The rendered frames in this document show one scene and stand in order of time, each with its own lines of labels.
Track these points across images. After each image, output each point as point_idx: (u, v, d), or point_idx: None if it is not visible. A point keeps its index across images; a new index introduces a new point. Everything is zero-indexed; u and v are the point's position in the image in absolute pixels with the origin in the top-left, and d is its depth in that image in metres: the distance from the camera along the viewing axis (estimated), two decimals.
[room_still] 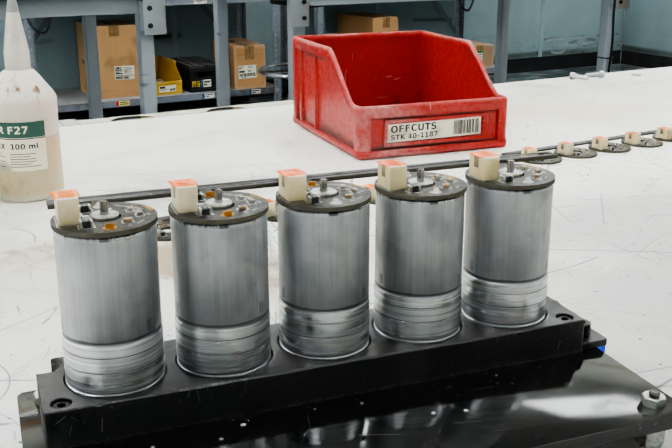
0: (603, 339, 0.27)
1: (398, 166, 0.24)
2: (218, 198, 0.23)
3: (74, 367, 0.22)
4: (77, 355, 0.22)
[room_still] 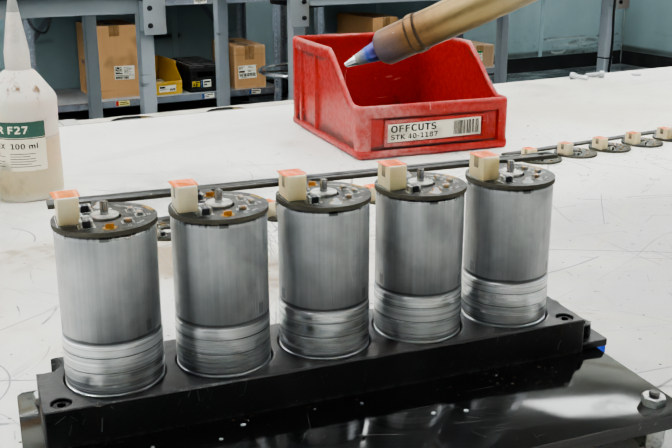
0: (603, 339, 0.27)
1: (398, 166, 0.24)
2: (218, 198, 0.23)
3: (74, 367, 0.22)
4: (77, 355, 0.22)
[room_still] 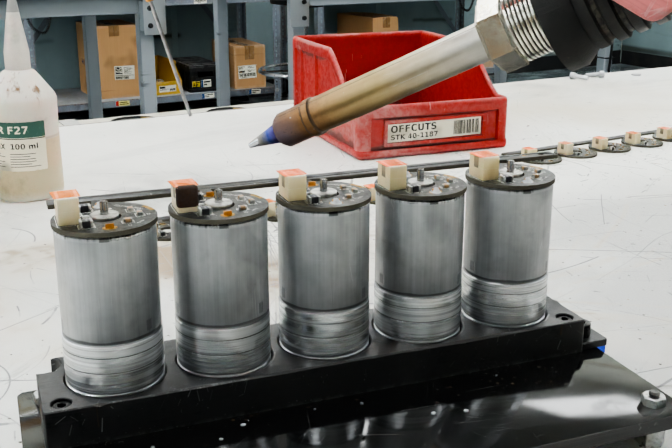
0: (603, 339, 0.27)
1: (398, 166, 0.24)
2: (218, 198, 0.23)
3: (74, 367, 0.22)
4: (77, 355, 0.22)
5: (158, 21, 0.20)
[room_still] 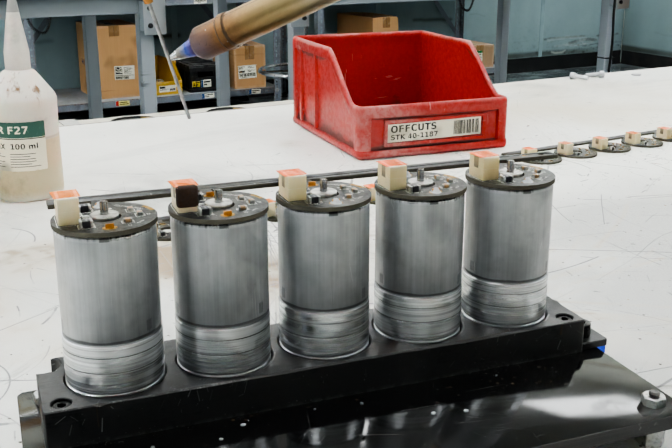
0: (603, 339, 0.27)
1: (398, 166, 0.24)
2: (214, 197, 0.23)
3: (74, 367, 0.22)
4: (77, 355, 0.22)
5: (157, 23, 0.20)
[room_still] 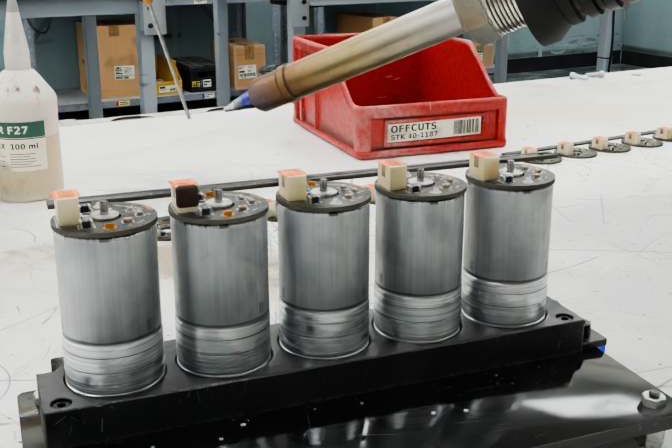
0: (603, 339, 0.27)
1: (398, 166, 0.24)
2: (214, 197, 0.23)
3: (74, 367, 0.22)
4: (77, 355, 0.22)
5: (157, 23, 0.20)
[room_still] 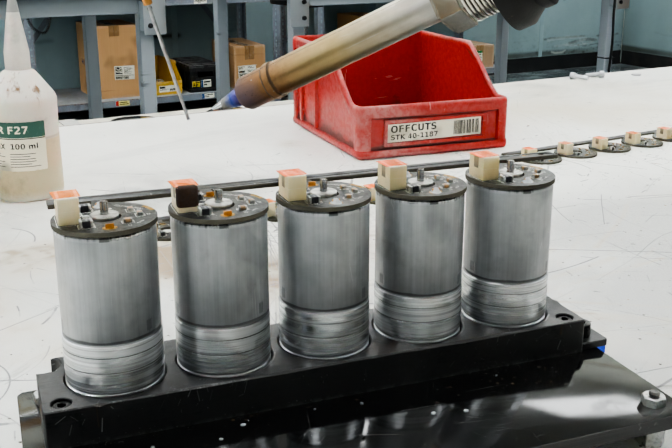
0: (603, 339, 0.27)
1: (398, 166, 0.24)
2: (214, 197, 0.23)
3: (74, 367, 0.22)
4: (77, 355, 0.22)
5: (156, 25, 0.20)
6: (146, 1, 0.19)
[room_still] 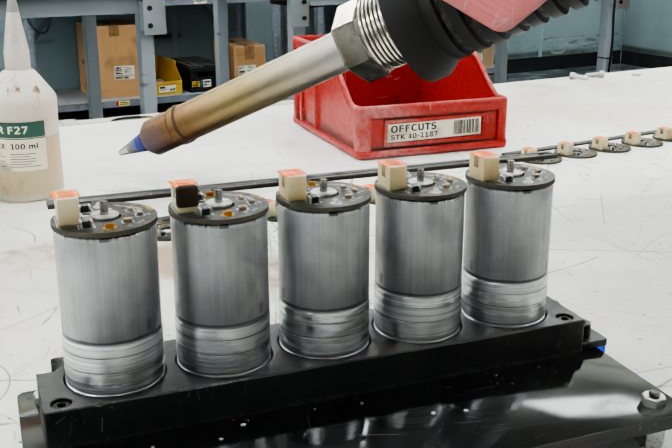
0: (603, 339, 0.27)
1: (398, 166, 0.24)
2: (214, 197, 0.23)
3: (74, 367, 0.22)
4: (77, 355, 0.22)
5: None
6: None
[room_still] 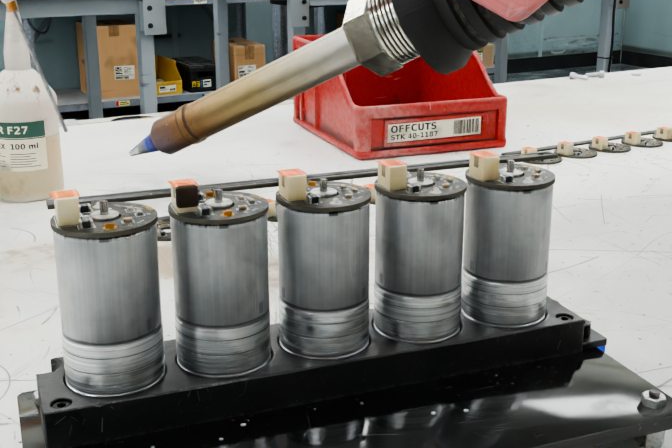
0: (603, 339, 0.27)
1: (398, 166, 0.24)
2: (214, 197, 0.23)
3: (74, 367, 0.22)
4: (77, 355, 0.22)
5: (24, 32, 0.19)
6: (11, 6, 0.18)
